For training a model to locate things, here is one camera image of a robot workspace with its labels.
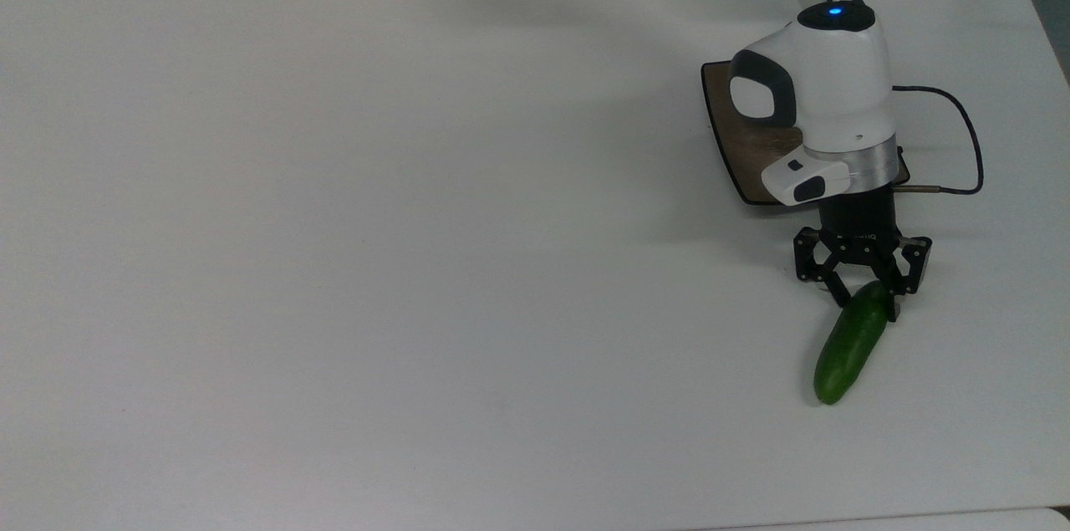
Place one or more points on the green cucumber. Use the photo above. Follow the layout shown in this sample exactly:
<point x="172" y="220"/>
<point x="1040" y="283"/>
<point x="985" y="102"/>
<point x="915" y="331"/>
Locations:
<point x="848" y="355"/>

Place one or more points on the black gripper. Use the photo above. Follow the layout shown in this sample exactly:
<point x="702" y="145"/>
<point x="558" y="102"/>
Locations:
<point x="859" y="217"/>

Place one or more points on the brown square ceramic plate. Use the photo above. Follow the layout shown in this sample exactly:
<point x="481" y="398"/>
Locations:
<point x="740" y="142"/>

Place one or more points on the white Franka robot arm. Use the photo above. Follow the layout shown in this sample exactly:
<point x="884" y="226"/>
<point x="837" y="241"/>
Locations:
<point x="836" y="79"/>

